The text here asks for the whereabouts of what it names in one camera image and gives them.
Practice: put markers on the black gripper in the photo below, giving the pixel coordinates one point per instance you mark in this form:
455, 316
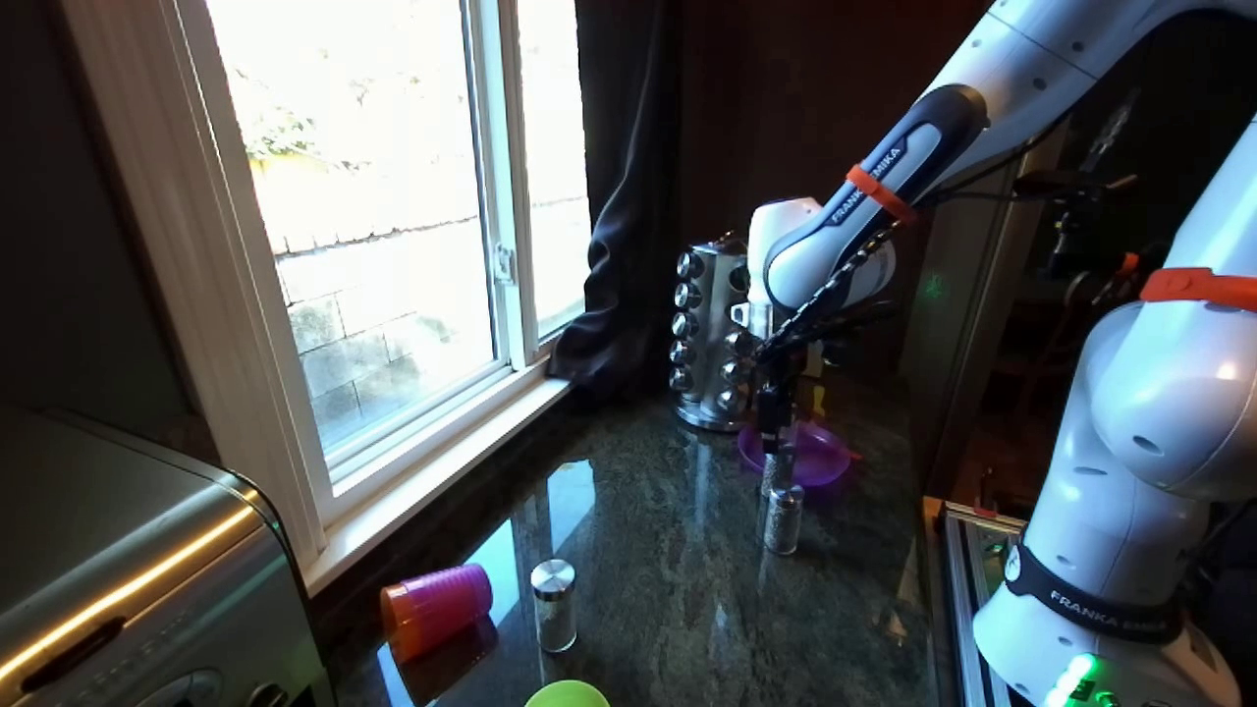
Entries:
772, 396

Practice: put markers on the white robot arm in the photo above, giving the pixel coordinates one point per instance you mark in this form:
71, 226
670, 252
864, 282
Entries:
1160, 419

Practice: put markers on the purple plastic plate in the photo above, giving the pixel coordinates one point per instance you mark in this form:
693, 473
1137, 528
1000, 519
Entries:
820, 453

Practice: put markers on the white window frame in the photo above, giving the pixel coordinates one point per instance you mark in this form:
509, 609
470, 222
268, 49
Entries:
163, 101

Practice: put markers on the pink plastic cup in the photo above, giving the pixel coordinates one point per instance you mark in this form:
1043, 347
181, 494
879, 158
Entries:
421, 616

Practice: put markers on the silver toaster oven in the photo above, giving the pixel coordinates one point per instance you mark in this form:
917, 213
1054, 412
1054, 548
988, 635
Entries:
136, 574

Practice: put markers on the silver rotating spice rack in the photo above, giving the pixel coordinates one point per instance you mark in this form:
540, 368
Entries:
722, 329

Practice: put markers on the green plastic cup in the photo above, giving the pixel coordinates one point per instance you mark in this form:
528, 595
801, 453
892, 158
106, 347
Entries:
568, 692

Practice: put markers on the dark curtain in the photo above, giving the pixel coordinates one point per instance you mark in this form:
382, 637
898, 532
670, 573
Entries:
629, 65

